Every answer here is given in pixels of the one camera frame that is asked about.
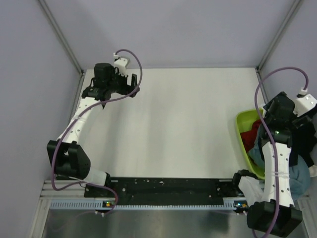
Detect purple cable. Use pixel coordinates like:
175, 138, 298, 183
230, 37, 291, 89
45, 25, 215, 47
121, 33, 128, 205
251, 66, 310, 236
50, 49, 143, 216

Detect black t shirt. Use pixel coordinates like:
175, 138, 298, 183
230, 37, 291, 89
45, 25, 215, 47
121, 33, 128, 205
289, 107, 317, 167

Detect right aluminium frame post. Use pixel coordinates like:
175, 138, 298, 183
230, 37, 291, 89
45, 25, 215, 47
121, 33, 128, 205
256, 0, 304, 72

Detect left aluminium frame post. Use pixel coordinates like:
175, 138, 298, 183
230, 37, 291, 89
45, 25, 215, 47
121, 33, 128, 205
37, 0, 84, 75

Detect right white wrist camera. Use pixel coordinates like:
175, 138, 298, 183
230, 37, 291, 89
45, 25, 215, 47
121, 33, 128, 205
293, 94, 317, 117

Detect blue t shirt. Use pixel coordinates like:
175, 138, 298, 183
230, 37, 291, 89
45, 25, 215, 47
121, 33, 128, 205
248, 129, 311, 201

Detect aluminium frame post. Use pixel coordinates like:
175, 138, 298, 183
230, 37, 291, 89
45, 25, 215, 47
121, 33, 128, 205
256, 0, 304, 72
37, 0, 84, 75

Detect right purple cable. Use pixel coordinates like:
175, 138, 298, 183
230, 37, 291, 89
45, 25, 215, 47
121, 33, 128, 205
251, 66, 310, 236

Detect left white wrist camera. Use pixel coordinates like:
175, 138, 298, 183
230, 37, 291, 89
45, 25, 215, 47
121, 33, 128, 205
113, 53, 130, 77

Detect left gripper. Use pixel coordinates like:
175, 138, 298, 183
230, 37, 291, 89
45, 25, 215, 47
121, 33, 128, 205
106, 66, 138, 97

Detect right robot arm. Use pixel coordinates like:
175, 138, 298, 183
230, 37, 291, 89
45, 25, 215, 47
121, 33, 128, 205
231, 92, 303, 238

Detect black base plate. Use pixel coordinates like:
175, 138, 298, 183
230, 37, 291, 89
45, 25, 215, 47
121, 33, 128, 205
84, 177, 245, 205

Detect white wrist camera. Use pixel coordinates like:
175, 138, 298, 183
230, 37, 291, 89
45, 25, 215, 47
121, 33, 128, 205
113, 53, 130, 77
293, 94, 317, 117

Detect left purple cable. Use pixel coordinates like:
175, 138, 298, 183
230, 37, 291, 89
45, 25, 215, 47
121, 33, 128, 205
50, 49, 143, 216

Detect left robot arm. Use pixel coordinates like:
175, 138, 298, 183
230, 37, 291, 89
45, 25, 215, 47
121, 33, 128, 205
47, 58, 139, 197

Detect red t shirt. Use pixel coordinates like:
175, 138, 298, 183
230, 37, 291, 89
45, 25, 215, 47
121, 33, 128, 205
240, 119, 262, 152

